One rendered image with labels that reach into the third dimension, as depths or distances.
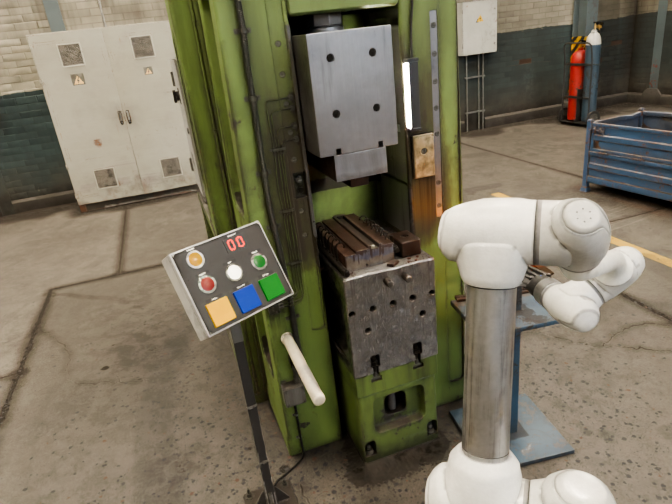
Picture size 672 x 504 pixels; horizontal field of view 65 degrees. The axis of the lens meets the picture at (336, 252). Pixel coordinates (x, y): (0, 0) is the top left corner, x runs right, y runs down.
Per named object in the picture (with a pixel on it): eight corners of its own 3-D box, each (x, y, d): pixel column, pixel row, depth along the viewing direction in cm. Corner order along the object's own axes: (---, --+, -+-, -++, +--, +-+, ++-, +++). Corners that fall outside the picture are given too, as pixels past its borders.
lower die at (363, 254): (394, 260, 206) (392, 240, 202) (346, 272, 200) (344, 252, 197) (355, 229, 243) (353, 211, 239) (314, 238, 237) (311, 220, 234)
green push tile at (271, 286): (286, 292, 176) (276, 272, 176) (268, 301, 171) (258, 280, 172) (283, 293, 177) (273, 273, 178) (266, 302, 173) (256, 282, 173)
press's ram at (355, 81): (419, 140, 192) (414, 21, 176) (320, 158, 182) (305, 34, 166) (374, 126, 229) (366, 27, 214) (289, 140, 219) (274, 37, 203)
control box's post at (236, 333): (278, 507, 215) (229, 269, 174) (269, 510, 214) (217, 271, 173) (276, 500, 218) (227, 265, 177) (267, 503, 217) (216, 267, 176)
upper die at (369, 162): (387, 172, 192) (386, 146, 188) (336, 182, 187) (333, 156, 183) (347, 153, 229) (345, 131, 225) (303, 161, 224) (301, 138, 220)
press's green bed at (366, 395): (440, 440, 240) (437, 353, 222) (365, 467, 230) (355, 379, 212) (389, 374, 289) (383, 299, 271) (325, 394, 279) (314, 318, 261)
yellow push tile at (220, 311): (237, 317, 164) (226, 295, 164) (216, 327, 159) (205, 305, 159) (234, 318, 165) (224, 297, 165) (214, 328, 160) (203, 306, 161)
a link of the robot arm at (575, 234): (608, 221, 109) (538, 219, 115) (619, 181, 94) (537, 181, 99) (606, 281, 106) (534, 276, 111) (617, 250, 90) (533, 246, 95)
